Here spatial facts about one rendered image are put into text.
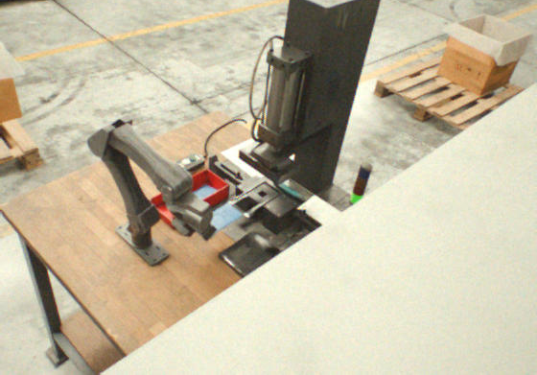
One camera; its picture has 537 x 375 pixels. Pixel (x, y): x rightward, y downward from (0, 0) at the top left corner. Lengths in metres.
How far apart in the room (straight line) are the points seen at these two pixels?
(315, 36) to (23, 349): 1.88
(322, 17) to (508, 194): 0.76
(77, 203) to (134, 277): 0.38
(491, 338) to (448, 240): 0.13
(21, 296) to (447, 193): 2.31
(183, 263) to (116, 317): 0.26
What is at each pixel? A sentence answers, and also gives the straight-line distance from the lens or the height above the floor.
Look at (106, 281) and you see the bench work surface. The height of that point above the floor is 0.90.
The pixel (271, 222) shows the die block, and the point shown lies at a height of 0.95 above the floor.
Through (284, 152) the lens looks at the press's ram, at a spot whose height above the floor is 1.18.
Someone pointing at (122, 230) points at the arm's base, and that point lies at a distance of 1.61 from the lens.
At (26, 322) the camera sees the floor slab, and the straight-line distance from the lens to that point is 2.59.
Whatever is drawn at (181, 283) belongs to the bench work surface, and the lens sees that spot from 1.47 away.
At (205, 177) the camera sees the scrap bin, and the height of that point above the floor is 0.92.
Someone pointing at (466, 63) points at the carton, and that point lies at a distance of 4.71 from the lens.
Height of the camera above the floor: 2.07
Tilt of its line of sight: 38 degrees down
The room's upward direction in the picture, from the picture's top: 9 degrees clockwise
